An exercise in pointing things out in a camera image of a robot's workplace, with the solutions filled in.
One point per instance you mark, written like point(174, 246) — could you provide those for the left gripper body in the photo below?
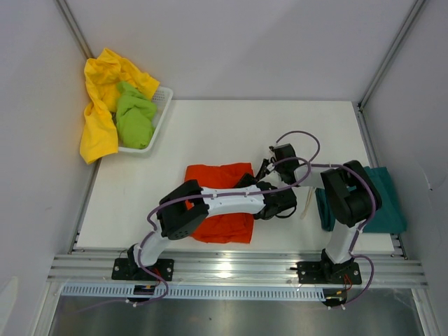
point(260, 217)

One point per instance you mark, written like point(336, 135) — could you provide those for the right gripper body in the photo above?
point(281, 169)

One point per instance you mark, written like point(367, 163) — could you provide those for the lime green shorts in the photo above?
point(134, 117)

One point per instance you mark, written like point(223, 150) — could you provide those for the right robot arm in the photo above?
point(353, 200)

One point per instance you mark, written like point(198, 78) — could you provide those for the yellow shorts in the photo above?
point(102, 76)

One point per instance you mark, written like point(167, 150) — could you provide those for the white plastic basket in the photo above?
point(162, 99)

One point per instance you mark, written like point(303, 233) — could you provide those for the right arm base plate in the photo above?
point(325, 272)

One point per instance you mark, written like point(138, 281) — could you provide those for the aluminium mounting rail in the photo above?
point(235, 268)

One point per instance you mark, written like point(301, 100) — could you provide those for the slotted cable duct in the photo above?
point(130, 291)

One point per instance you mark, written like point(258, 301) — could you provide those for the right aluminium frame post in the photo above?
point(398, 41)

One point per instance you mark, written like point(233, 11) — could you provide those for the aluminium frame post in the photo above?
point(398, 41)
point(74, 28)

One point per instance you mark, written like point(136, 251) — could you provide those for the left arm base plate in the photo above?
point(127, 270)

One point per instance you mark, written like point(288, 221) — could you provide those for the left aluminium frame post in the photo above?
point(74, 28)

